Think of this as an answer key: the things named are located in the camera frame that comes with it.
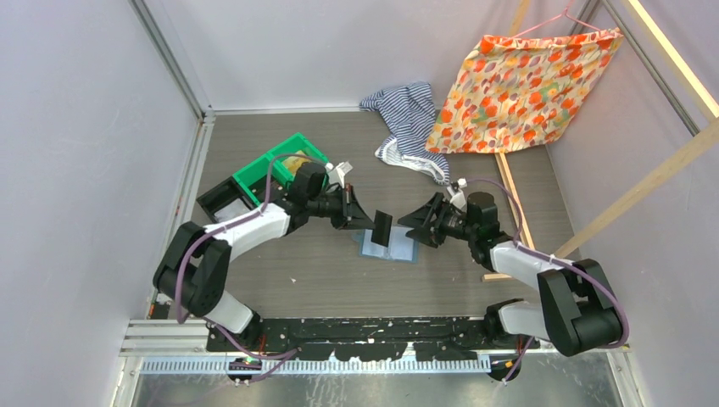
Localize black plastic bin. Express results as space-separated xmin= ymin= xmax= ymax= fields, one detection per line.
xmin=196 ymin=176 xmax=257 ymax=223

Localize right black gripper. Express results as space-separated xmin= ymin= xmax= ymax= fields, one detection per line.
xmin=399 ymin=192 xmax=478 ymax=248

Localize wooden frame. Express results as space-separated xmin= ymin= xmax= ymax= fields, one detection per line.
xmin=509 ymin=1 xmax=718 ymax=314

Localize yellow card in bin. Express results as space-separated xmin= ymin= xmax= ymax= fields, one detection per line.
xmin=282 ymin=156 xmax=309 ymax=176

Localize pink clothes hanger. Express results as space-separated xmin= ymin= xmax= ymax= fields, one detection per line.
xmin=510 ymin=0 xmax=599 ymax=38

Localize blue white striped cloth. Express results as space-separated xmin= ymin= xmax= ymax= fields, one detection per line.
xmin=359 ymin=81 xmax=450 ymax=185

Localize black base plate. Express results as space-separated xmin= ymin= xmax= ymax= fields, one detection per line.
xmin=207 ymin=316 xmax=528 ymax=362

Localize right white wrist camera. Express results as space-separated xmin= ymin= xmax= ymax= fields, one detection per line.
xmin=447 ymin=178 xmax=468 ymax=209

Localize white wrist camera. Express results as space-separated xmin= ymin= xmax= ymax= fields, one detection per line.
xmin=447 ymin=178 xmax=468 ymax=209
xmin=325 ymin=161 xmax=353 ymax=188

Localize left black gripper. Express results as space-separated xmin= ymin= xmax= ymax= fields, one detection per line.
xmin=308 ymin=183 xmax=375 ymax=231

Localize aluminium front rail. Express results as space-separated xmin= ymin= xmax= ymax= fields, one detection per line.
xmin=119 ymin=314 xmax=632 ymax=376

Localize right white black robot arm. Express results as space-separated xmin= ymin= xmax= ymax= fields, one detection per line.
xmin=399 ymin=192 xmax=628 ymax=356

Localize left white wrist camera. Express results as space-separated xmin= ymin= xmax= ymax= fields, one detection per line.
xmin=325 ymin=161 xmax=353 ymax=188

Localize green plastic bin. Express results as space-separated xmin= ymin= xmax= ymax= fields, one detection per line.
xmin=231 ymin=132 xmax=330 ymax=206

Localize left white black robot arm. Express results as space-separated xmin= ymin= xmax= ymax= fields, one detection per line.
xmin=153 ymin=161 xmax=376 ymax=351

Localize blue card holder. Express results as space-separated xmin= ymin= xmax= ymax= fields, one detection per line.
xmin=352 ymin=226 xmax=419 ymax=263

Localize orange floral cloth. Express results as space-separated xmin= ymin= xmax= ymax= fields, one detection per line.
xmin=425 ymin=28 xmax=624 ymax=154

